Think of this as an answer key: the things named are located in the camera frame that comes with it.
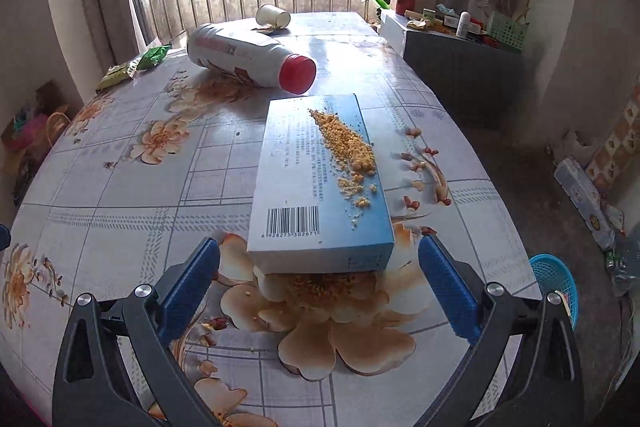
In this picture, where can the long white and blue box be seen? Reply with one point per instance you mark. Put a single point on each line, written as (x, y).
(300, 187)

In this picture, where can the green can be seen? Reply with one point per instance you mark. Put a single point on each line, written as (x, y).
(611, 259)

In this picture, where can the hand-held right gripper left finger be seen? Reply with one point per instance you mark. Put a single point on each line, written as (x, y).
(192, 282)

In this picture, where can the grey cabinet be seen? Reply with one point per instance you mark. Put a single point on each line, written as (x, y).
(460, 67)

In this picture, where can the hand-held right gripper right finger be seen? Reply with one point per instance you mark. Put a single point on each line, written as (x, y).
(450, 287)

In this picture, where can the patterned wallpaper roll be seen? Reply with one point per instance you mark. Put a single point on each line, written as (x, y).
(615, 142)

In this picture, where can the yellow-green snack packet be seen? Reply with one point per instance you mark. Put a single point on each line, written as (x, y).
(114, 77)

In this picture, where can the white bottle with red cap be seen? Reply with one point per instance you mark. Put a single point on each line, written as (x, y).
(240, 57)

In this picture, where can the green plastic basket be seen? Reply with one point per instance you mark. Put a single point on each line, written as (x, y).
(507, 29)

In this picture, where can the long white wrapped package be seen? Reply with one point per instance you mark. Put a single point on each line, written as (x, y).
(582, 197)

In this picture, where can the white paper cup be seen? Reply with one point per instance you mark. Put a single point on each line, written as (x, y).
(272, 15)

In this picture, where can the brown wrapper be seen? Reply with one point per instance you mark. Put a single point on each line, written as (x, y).
(265, 29)

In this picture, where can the blue plastic basket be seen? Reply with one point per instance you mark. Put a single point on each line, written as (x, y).
(552, 279)

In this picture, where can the woven bag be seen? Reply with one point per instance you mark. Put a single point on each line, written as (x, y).
(55, 127)

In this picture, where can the pile of yellow crumbs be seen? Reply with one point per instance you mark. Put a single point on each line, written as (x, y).
(350, 147)

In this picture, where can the white roll-on bottle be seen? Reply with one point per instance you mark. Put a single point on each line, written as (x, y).
(465, 24)

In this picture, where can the green snack packet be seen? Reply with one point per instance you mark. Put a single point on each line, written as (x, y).
(152, 56)

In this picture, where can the white plastic bag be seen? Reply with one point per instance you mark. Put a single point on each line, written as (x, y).
(575, 144)

